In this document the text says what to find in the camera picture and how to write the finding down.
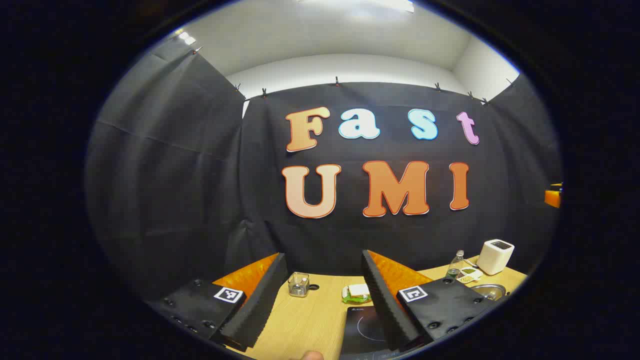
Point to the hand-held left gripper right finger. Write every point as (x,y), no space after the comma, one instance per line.
(382,300)

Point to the sandwich on green plate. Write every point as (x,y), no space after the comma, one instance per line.
(356,292)

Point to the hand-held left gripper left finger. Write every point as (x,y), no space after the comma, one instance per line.
(260,300)

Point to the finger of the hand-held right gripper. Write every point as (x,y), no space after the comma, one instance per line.
(552,197)

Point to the black induction cooktop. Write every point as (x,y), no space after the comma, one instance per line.
(362,330)

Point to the ceiling light panel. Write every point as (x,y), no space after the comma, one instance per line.
(390,4)

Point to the white divided bean tray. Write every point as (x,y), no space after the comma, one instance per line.
(470,275)

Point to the clear plastic water bottle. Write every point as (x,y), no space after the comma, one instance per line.
(455,265)

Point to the white toaster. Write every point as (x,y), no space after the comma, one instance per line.
(495,257)

